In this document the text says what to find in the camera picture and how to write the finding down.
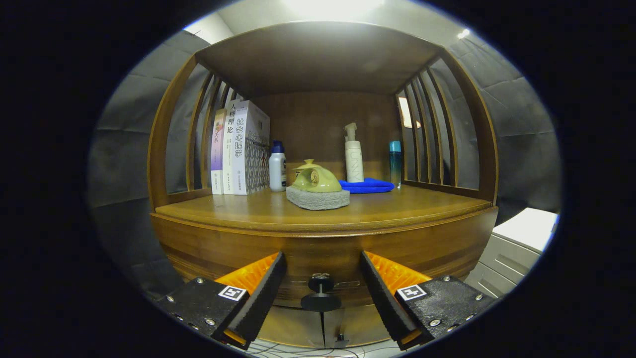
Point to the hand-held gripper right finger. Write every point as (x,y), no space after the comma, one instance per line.
(383,298)

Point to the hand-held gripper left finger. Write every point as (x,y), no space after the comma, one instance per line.
(261,298)

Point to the wooden drawer with black knob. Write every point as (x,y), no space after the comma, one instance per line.
(223,248)

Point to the wooden cabinet door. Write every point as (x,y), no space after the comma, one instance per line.
(357,325)
(293,328)

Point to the wooden countertop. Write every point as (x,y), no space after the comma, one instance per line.
(397,204)

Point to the white filing cabinet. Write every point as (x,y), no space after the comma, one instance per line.
(521,238)

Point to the wooden cabinet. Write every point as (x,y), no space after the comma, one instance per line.
(318,119)

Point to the blue folded cloth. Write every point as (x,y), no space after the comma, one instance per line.
(370,186)

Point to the white bottle with blue cap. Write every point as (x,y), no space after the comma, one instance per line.
(277,171)

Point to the teal bottle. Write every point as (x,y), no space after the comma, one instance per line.
(395,164)

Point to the white pump bottle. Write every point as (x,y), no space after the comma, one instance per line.
(354,161)

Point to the white patterned book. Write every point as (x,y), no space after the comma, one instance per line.
(256,149)

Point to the purple book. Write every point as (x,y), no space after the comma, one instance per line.
(217,149)

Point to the black backdrop cloth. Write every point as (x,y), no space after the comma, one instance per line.
(124,164)

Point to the small ceiling light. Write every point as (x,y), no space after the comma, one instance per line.
(463,34)

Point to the large round ceiling light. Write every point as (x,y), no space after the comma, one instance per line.
(333,7)

